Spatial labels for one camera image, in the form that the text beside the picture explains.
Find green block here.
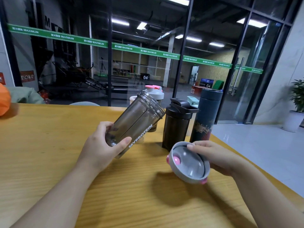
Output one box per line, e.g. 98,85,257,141
212,80,225,91

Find black gym machine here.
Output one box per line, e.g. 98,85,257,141
36,48,107,93

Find black shaker bottle with lid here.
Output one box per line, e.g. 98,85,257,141
162,98,199,152

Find grey shaker lid pink cap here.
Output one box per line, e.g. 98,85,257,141
166,141,211,185

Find pale chair back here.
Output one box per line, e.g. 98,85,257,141
69,101,101,107

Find grey-green cushion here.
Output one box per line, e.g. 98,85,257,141
7,86,46,104

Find orange bag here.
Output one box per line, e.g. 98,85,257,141
0,83,11,117

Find person's left hand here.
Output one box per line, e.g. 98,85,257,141
79,121,132,173

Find black tripod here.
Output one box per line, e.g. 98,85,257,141
98,57,108,78

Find red numbered box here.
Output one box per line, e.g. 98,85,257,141
191,85,205,96

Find shaker bottle white lid pink cap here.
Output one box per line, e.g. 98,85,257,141
142,85,165,133

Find person's right forearm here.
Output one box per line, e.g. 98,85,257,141
231,161,304,228

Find smoky transparent shaker cup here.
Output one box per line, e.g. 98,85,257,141
105,91,166,159

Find steel door handles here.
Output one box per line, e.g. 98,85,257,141
227,57,245,96

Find person's right hand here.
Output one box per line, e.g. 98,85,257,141
187,140,243,177

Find green potted plant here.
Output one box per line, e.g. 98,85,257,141
290,78,304,113

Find person's left forearm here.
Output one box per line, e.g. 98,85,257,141
9,161,103,228

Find blue numbered sign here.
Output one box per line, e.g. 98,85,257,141
199,78,214,89

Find dark blue printed thermos bottle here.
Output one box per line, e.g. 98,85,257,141
189,88,224,143

